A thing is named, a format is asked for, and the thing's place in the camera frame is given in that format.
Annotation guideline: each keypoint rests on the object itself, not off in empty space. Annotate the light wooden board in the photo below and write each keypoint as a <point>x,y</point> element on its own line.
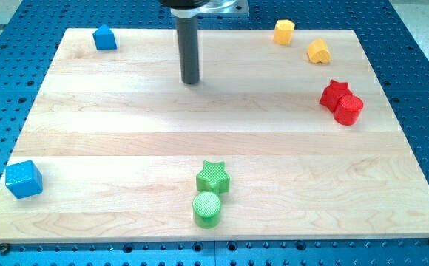
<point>119,140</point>

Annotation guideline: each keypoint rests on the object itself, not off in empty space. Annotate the red cylinder block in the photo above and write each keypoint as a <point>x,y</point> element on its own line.
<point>348,110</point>

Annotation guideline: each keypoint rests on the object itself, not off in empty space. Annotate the yellow heart block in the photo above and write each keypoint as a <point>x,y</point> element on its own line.
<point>318,52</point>

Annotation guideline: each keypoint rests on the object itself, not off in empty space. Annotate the green cylinder block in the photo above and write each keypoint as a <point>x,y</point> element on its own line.
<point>206,208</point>

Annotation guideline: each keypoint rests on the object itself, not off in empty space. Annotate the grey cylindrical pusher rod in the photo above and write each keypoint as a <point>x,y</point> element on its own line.
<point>188,49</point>

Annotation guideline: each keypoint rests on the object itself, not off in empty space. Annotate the blue cube block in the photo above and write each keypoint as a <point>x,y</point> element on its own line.
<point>23,179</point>

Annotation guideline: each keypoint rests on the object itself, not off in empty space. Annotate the red star block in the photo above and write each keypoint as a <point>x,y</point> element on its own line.
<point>333,92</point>

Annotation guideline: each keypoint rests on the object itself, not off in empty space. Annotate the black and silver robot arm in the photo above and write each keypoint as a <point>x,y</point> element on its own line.
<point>192,8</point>

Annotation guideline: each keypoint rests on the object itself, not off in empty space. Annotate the green star block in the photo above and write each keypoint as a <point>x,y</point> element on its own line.
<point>213,177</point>

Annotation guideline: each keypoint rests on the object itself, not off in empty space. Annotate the blue pentagon block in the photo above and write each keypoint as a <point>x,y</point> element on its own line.
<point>104,38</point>

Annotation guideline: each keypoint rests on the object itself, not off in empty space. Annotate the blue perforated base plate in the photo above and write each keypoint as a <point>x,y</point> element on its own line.
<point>31,37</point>

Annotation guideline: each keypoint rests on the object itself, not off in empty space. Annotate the yellow hexagon block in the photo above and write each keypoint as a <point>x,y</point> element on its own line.
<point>283,31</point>

